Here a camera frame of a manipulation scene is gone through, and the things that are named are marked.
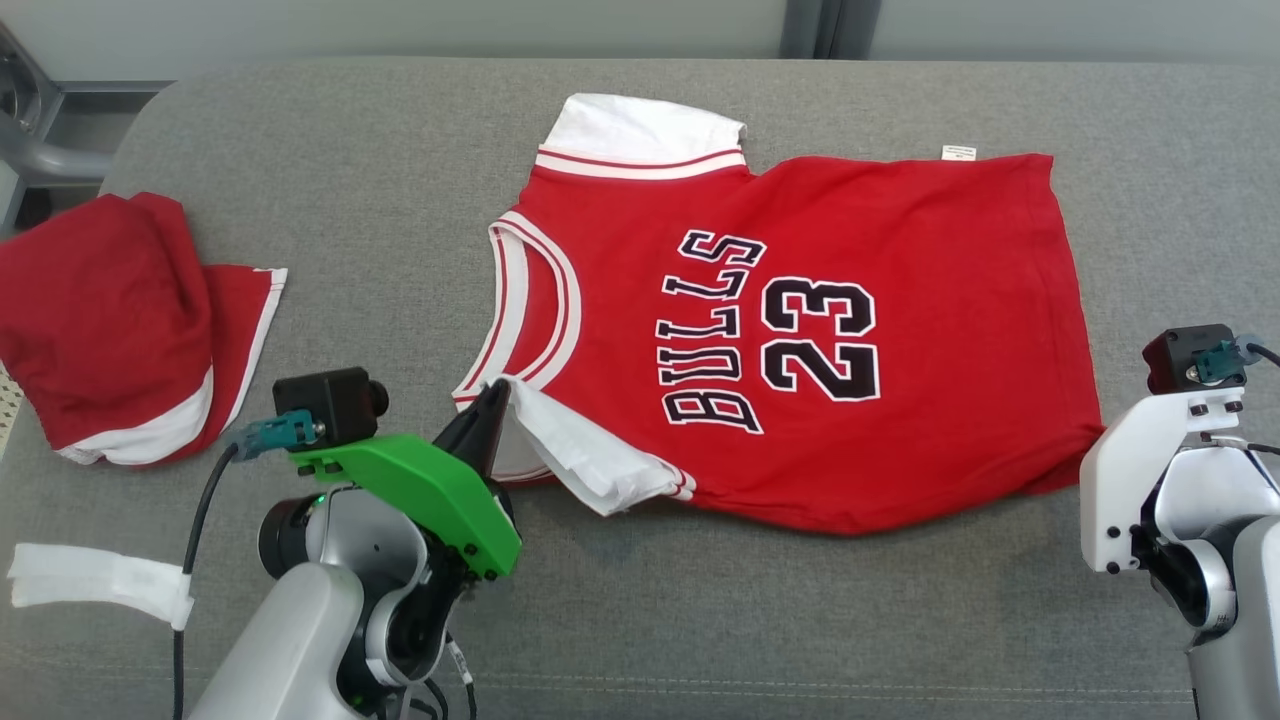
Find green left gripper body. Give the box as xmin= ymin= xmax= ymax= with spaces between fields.
xmin=288 ymin=433 xmax=523 ymax=581

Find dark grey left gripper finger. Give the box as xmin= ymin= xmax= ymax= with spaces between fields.
xmin=433 ymin=380 xmax=504 ymax=467
xmin=465 ymin=380 xmax=514 ymax=478

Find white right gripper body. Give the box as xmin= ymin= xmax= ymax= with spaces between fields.
xmin=1080 ymin=388 xmax=1248 ymax=576

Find red Bulls 23 jersey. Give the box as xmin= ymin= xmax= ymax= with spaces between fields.
xmin=452 ymin=93 xmax=1105 ymax=536

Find red shorts with white trim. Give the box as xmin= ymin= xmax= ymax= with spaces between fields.
xmin=0 ymin=192 xmax=289 ymax=468

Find grey fabric sofa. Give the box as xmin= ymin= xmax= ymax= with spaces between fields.
xmin=0 ymin=55 xmax=1280 ymax=720

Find black right camera cable, teal plug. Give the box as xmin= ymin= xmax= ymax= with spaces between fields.
xmin=1193 ymin=336 xmax=1280 ymax=385

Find black camera cable, teal plug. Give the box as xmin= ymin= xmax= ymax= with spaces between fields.
xmin=172 ymin=415 xmax=327 ymax=720
xmin=1193 ymin=336 xmax=1280 ymax=385

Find thin black cable, white tag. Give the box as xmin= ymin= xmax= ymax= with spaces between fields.
xmin=425 ymin=630 xmax=481 ymax=720

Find black left camera cable, teal plug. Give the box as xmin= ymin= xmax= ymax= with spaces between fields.
xmin=172 ymin=415 xmax=327 ymax=720

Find white tape on cable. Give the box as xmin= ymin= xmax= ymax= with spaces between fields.
xmin=8 ymin=543 xmax=196 ymax=631

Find grey partition post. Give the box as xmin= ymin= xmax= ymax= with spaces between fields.
xmin=783 ymin=0 xmax=881 ymax=59

